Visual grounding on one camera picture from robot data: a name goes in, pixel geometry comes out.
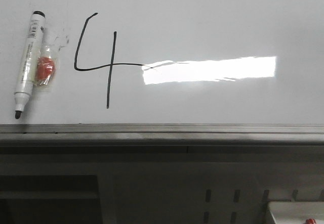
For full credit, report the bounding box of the red magnet taped to marker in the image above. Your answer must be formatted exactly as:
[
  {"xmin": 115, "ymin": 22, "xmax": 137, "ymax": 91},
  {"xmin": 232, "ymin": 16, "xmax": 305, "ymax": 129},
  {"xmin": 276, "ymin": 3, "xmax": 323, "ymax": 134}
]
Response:
[{"xmin": 35, "ymin": 57, "xmax": 56, "ymax": 86}]

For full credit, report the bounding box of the white whiteboard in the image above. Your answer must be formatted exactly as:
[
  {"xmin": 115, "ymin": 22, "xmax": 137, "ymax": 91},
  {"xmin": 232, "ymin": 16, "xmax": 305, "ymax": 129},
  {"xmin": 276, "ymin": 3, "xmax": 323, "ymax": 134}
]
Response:
[{"xmin": 1, "ymin": 0, "xmax": 323, "ymax": 145}]

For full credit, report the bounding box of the white wavy-edged marker tray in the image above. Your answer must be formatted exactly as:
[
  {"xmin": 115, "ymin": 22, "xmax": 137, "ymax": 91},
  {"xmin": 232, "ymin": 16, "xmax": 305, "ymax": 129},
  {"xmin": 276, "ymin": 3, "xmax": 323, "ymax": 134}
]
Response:
[{"xmin": 265, "ymin": 201, "xmax": 323, "ymax": 223}]

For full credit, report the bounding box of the white black-tip whiteboard marker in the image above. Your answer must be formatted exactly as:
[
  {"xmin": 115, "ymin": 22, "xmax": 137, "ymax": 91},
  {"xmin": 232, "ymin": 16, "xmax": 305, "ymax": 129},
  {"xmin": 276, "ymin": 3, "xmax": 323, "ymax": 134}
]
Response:
[{"xmin": 14, "ymin": 11, "xmax": 46, "ymax": 119}]

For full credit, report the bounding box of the red capped whiteboard marker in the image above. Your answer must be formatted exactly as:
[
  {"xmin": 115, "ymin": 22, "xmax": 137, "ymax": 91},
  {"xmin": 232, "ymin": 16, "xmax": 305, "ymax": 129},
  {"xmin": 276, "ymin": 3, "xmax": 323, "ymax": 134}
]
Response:
[{"xmin": 305, "ymin": 218, "xmax": 316, "ymax": 224}]

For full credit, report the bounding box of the white perforated pegboard panel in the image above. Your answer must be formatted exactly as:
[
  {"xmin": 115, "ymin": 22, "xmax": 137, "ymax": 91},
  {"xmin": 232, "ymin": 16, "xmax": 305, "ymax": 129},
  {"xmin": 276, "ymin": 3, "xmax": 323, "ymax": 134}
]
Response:
[{"xmin": 97, "ymin": 162, "xmax": 323, "ymax": 223}]

